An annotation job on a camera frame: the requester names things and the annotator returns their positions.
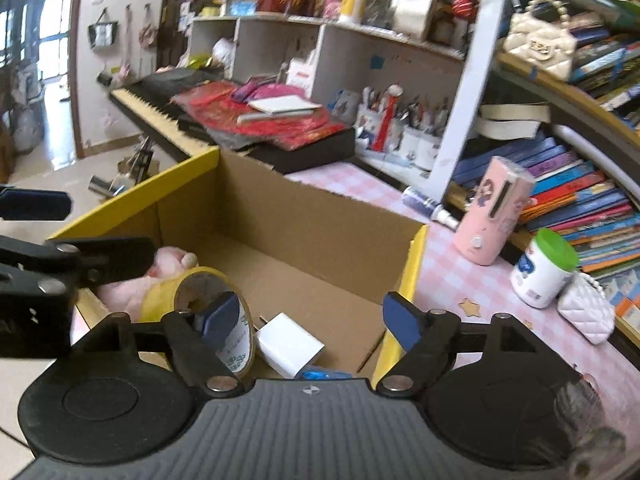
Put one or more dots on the black keyboard piano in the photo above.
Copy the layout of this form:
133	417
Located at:
150	110

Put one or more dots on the white paper bag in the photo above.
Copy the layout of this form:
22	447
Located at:
300	77

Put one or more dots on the flat black box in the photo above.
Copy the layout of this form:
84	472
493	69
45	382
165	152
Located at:
310	157

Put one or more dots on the yellow tape roll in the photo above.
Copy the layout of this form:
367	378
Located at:
160	300

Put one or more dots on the yellow cardboard box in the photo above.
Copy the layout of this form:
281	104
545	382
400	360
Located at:
310	280

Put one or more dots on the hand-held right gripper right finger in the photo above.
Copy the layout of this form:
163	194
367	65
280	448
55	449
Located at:
400	320

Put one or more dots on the red tassel ornament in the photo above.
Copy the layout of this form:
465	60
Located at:
387	120

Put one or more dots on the white quilted pouch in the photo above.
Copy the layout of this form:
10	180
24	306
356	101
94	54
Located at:
587	310

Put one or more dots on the white cubby shelf unit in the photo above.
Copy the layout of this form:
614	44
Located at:
350	60

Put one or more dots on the red patterned cloth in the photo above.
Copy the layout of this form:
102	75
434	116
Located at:
225	115

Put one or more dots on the pink checked tablecloth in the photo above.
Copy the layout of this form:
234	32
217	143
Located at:
450	280

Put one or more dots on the magenta cloth pouch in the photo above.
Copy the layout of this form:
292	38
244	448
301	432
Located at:
270	91

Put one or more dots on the row of colourful books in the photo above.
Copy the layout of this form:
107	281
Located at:
575	195
605	60

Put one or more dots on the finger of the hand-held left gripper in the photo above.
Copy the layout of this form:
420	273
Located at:
110	257
35	205

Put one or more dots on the white ribbon holder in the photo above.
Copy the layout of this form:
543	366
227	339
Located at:
415	2

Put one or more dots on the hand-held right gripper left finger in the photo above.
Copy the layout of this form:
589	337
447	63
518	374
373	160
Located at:
222	317

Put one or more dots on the white charger adapter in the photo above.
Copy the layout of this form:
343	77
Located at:
290	347

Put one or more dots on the lying white books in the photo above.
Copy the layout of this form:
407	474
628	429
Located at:
510	122

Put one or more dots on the white jar green lid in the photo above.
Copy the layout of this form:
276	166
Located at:
540	275

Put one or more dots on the white notebook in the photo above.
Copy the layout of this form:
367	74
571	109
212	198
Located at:
282	105

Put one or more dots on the small blue plastic item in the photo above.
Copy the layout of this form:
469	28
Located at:
325	375

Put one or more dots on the hanging small bag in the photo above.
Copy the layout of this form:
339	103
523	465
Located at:
147	30

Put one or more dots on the pink plush toy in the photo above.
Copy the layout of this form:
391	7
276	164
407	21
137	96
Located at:
130	295

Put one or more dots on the wooden bookshelf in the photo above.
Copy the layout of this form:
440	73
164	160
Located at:
565	91

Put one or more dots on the pink cylindrical humidifier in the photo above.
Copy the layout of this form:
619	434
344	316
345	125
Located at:
492	210

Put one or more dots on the black keyboard stand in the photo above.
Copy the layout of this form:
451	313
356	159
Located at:
142	160

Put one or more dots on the white pen holder cup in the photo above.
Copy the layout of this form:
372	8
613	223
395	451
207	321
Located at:
370	130
420	150

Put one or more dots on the crumpled plastic bag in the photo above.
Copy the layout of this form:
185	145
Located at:
223	51

